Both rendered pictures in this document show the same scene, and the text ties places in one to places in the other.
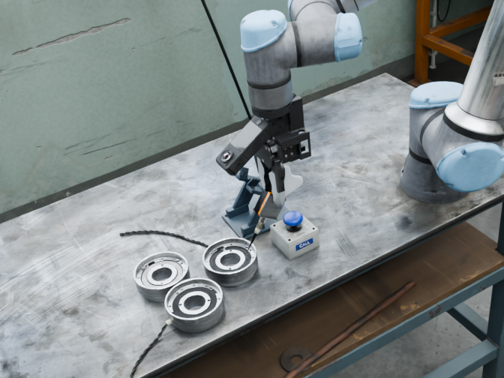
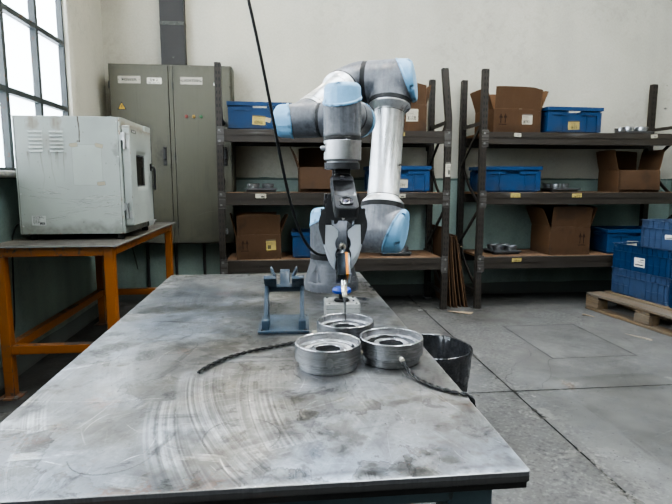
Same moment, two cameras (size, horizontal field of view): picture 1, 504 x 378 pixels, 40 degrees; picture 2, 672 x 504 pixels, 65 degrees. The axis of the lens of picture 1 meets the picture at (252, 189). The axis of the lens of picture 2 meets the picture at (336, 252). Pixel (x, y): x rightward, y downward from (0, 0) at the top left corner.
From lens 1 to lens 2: 1.34 m
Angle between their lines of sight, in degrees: 70
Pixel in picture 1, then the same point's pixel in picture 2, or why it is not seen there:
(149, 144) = not seen: outside the picture
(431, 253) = not seen: hidden behind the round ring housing
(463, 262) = not seen: hidden behind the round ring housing
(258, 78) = (355, 129)
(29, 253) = (118, 432)
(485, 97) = (396, 180)
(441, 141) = (380, 216)
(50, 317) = (301, 429)
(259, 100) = (353, 150)
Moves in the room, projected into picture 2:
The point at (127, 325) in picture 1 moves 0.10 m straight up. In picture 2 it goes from (372, 388) to (373, 320)
